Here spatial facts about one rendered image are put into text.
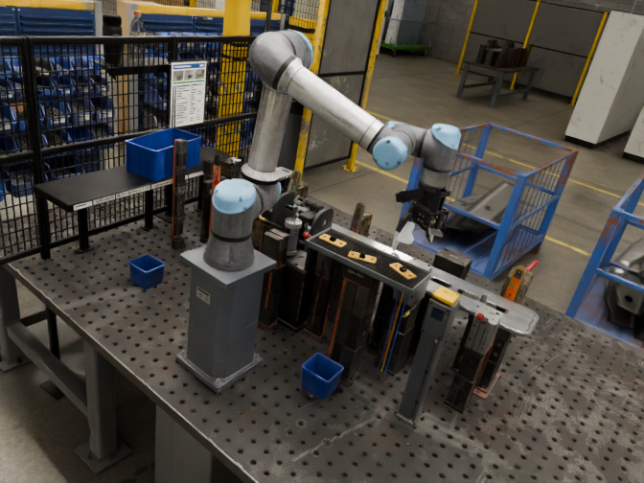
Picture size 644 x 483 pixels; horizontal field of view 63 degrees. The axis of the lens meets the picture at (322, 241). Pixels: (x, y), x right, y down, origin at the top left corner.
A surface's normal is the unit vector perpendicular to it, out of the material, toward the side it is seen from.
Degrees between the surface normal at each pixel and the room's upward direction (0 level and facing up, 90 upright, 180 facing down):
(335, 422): 0
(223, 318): 90
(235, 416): 0
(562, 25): 90
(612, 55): 90
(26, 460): 0
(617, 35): 90
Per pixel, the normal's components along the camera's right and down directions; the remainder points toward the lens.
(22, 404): 0.15, -0.88
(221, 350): 0.07, 0.49
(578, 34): -0.62, 0.27
